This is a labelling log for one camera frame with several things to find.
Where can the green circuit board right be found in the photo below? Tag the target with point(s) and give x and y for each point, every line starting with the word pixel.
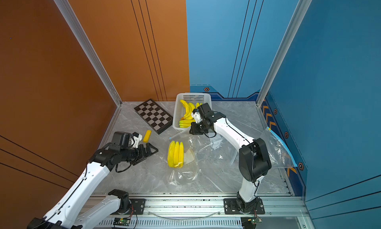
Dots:
pixel 255 221

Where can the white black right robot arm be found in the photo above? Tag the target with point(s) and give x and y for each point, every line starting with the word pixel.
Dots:
pixel 253 156

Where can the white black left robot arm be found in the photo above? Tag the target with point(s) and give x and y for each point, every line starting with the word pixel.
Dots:
pixel 124 147

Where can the yellow green banana bunch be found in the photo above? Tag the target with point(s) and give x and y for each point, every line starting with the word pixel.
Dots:
pixel 184 123

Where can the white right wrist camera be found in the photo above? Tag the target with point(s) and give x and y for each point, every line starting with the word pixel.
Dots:
pixel 196 116

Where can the clear zip bag blue seal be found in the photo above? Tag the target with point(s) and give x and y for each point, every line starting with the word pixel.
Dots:
pixel 279 154

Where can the green circuit board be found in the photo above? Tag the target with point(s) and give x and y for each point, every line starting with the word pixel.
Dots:
pixel 255 221
pixel 121 222

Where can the aluminium corner post left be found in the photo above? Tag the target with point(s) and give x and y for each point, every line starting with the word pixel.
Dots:
pixel 86 45

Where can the aluminium corner post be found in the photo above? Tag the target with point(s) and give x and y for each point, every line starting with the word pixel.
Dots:
pixel 86 45
pixel 289 35

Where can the aluminium corner post right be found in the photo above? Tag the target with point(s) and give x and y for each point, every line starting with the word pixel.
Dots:
pixel 289 35

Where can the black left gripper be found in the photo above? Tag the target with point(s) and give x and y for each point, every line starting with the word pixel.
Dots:
pixel 143 154

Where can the white perforated plastic basket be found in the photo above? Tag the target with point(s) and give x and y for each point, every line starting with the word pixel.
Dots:
pixel 194 98

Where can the black white chessboard box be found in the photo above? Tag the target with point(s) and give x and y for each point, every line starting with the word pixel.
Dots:
pixel 154 115

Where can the aluminium front rail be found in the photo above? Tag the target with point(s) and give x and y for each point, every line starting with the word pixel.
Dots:
pixel 207 210

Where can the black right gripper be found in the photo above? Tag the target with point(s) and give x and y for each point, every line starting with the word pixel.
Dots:
pixel 193 130

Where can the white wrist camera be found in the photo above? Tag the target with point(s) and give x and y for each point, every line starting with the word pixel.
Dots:
pixel 196 116
pixel 136 139

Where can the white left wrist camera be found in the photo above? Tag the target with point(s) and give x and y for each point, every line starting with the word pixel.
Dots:
pixel 136 139

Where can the green circuit board left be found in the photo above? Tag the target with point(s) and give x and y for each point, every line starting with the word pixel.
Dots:
pixel 121 222

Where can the yellow flat block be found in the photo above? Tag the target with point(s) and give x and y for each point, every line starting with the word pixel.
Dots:
pixel 147 136

